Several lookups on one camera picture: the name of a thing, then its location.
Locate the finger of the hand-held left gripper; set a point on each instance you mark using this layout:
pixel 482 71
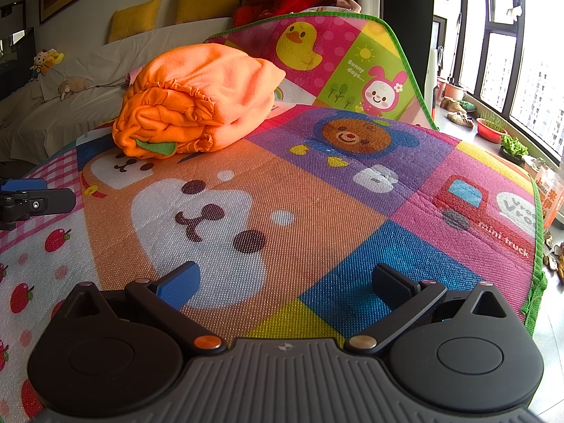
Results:
pixel 48 200

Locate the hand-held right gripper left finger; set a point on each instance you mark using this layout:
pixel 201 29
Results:
pixel 180 285

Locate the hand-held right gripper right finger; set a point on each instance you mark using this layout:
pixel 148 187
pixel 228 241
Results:
pixel 392 287

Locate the orange pumpkin costume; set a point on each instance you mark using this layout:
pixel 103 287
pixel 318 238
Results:
pixel 198 92

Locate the colourful cartoon play mat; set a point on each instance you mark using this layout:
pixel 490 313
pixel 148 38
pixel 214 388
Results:
pixel 308 211

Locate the brown plush toy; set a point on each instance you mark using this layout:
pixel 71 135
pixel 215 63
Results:
pixel 72 84

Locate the yellow plush toy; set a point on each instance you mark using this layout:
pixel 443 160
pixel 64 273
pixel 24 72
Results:
pixel 46 59

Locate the grey covered sofa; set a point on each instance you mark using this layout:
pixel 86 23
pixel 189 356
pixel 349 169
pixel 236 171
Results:
pixel 88 61

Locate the black television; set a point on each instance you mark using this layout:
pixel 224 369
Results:
pixel 17 53

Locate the pile of dried peels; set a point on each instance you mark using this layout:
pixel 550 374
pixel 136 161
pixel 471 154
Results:
pixel 556 260

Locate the orange and white bag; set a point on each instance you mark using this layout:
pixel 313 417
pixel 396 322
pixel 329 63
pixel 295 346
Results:
pixel 550 198

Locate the beige shoe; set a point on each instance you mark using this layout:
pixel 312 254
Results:
pixel 461 119
pixel 451 105

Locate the red basin with sprouts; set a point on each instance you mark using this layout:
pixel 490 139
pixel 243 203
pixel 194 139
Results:
pixel 491 132

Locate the green leafy plant tray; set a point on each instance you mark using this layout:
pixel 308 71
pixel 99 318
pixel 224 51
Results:
pixel 513 145

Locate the yellow cushion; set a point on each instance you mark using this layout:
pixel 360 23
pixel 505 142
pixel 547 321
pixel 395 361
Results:
pixel 209 0
pixel 134 18

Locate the pink flower pot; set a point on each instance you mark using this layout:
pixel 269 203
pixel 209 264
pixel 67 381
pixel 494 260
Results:
pixel 456 92

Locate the white upright tube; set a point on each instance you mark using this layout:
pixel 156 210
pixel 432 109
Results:
pixel 431 79

